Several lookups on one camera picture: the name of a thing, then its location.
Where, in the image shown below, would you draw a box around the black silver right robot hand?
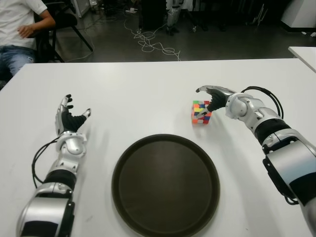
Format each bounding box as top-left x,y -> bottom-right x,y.
196,85 -> 237,117

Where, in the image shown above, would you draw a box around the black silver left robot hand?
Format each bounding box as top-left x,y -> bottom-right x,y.
54,93 -> 91,136

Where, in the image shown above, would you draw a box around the multicolour Rubik's cube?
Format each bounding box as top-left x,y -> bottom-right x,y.
192,100 -> 212,126

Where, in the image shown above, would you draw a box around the dark brown round plate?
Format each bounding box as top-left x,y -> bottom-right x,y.
111,133 -> 220,237

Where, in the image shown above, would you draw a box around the silver standing robot legs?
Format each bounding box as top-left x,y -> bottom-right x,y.
165,0 -> 182,36

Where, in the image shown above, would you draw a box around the white side table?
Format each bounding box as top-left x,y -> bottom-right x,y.
288,46 -> 316,74

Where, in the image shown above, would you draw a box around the black office chair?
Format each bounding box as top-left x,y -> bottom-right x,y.
33,0 -> 94,63

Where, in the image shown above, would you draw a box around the black floor cabinet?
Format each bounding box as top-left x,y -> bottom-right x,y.
140,0 -> 168,30

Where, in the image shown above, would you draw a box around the person in white shirt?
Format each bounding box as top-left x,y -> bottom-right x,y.
0,0 -> 56,76

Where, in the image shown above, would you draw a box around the white cabinet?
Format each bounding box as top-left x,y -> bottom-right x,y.
281,0 -> 316,33

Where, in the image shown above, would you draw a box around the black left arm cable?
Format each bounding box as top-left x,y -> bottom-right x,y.
31,137 -> 60,190

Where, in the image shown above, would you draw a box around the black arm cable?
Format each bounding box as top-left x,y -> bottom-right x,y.
31,137 -> 60,190
240,85 -> 285,120

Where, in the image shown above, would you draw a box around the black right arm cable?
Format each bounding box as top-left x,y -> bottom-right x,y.
240,85 -> 285,120

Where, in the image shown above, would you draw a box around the tangled white floor cable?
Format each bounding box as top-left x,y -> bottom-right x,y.
124,17 -> 181,61

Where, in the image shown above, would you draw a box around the black right elbow cable bundle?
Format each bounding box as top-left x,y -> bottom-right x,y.
282,194 -> 300,206

